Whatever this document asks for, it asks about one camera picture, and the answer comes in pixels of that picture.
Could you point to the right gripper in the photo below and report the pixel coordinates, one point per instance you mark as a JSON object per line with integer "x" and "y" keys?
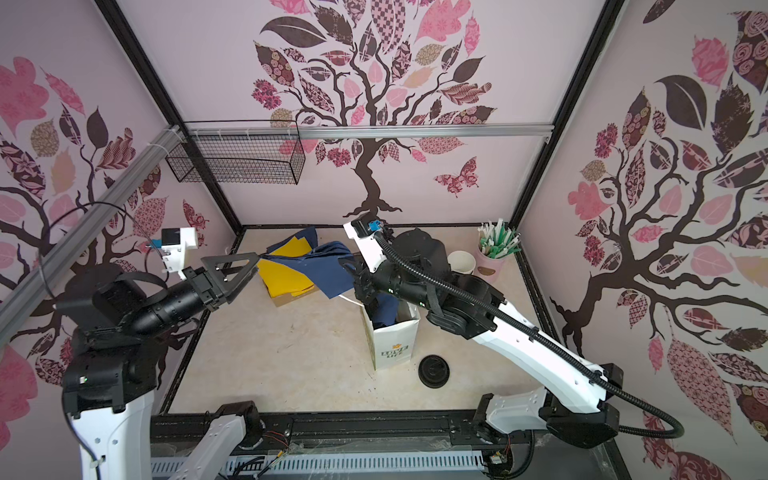
{"x": 368, "y": 291}

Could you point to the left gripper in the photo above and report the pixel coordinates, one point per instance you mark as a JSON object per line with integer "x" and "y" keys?
{"x": 205, "y": 285}

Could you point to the dark blue napkin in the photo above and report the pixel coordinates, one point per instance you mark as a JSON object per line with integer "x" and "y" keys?
{"x": 322, "y": 267}

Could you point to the white illustrated paper bag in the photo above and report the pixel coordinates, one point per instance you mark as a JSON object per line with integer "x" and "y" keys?
{"x": 391, "y": 327}

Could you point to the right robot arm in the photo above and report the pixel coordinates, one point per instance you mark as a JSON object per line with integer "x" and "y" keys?
{"x": 579, "y": 402}

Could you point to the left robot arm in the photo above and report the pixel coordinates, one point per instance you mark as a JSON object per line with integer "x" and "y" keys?
{"x": 109, "y": 386}

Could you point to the yellow napkins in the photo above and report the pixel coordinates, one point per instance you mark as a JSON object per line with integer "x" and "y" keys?
{"x": 280, "y": 279}

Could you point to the dark blue napkins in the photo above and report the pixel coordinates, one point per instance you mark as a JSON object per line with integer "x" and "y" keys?
{"x": 298, "y": 245}

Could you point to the stack of paper cups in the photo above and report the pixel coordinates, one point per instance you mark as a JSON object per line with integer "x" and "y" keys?
{"x": 462, "y": 262}

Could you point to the stack of black lids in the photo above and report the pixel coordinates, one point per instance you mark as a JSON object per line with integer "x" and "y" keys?
{"x": 433, "y": 371}

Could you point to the pink straw holder cup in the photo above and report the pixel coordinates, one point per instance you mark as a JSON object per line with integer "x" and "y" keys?
{"x": 488, "y": 269}

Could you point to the bundle of wrapped straws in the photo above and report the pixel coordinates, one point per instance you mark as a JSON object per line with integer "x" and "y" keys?
{"x": 498, "y": 240}

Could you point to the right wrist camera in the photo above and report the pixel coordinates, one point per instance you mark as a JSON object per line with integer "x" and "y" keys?
{"x": 365, "y": 234}

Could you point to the black wire basket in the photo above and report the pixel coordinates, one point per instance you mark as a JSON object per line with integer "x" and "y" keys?
{"x": 259, "y": 152}

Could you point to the aluminium rail back wall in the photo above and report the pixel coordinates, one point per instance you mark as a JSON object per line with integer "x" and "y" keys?
{"x": 409, "y": 131}

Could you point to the aluminium rail wall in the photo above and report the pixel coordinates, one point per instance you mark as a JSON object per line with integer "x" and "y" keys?
{"x": 25, "y": 298}
{"x": 409, "y": 131}

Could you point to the aluminium rail left wall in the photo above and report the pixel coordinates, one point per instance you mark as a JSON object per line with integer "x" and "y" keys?
{"x": 25, "y": 298}

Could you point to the white slotted cable duct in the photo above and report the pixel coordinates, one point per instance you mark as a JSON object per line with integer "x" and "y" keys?
{"x": 355, "y": 463}

